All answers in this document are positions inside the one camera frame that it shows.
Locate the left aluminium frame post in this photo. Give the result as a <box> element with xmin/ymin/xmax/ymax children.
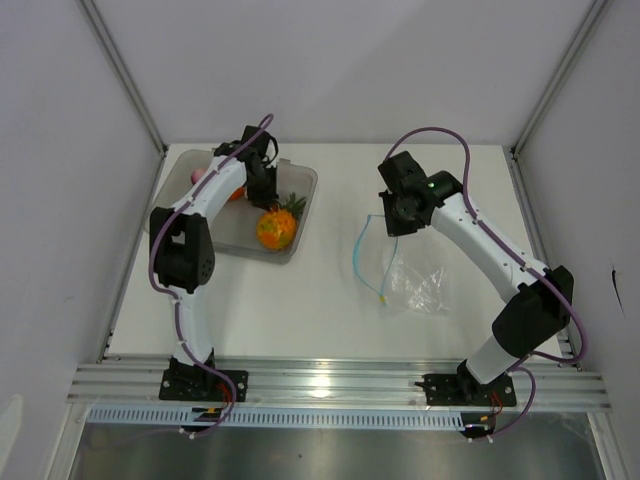
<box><xmin>77</xmin><ymin>0</ymin><xmax>166</xmax><ymax>154</ymax></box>

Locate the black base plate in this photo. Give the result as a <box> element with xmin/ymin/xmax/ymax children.
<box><xmin>158</xmin><ymin>366</ymin><xmax>232</xmax><ymax>402</ymax></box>
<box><xmin>414</xmin><ymin>373</ymin><xmax>517</xmax><ymax>407</ymax></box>

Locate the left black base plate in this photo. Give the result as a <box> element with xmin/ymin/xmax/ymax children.
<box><xmin>158</xmin><ymin>366</ymin><xmax>232</xmax><ymax>402</ymax></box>

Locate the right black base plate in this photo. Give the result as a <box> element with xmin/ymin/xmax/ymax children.
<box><xmin>414</xmin><ymin>373</ymin><xmax>517</xmax><ymax>407</ymax></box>

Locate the purple red onion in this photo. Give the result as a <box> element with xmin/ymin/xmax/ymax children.
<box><xmin>191</xmin><ymin>169</ymin><xmax>205</xmax><ymax>184</ymax></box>

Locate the clear zip top bag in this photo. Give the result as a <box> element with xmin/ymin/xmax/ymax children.
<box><xmin>352</xmin><ymin>214</ymin><xmax>452</xmax><ymax>317</ymax></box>

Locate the aluminium mounting rail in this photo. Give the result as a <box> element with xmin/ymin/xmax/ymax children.
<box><xmin>67</xmin><ymin>356</ymin><xmax>612</xmax><ymax>413</ymax></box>

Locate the orange toy pineapple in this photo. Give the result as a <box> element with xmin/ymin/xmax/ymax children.
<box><xmin>256</xmin><ymin>192</ymin><xmax>307</xmax><ymax>251</ymax></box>

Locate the right aluminium frame post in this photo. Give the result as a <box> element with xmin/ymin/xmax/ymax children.
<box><xmin>510</xmin><ymin>0</ymin><xmax>613</xmax><ymax>160</ymax></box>

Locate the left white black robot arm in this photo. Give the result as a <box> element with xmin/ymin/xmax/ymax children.
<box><xmin>148</xmin><ymin>126</ymin><xmax>279</xmax><ymax>400</ymax></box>

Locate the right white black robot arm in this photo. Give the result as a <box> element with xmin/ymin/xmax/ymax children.
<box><xmin>378</xmin><ymin>151</ymin><xmax>573</xmax><ymax>404</ymax></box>

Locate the small orange pumpkin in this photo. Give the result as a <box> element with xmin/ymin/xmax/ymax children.
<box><xmin>228</xmin><ymin>187</ymin><xmax>246</xmax><ymax>201</ymax></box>

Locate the clear grey plastic bin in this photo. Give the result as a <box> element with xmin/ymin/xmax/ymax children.
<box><xmin>153</xmin><ymin>149</ymin><xmax>317</xmax><ymax>264</ymax></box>

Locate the aluminium frame post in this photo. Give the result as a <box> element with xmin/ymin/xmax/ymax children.
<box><xmin>510</xmin><ymin>0</ymin><xmax>613</xmax><ymax>160</ymax></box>
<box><xmin>77</xmin><ymin>0</ymin><xmax>166</xmax><ymax>154</ymax></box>

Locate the slotted white cable duct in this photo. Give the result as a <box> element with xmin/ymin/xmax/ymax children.
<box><xmin>86</xmin><ymin>404</ymin><xmax>465</xmax><ymax>431</ymax></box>

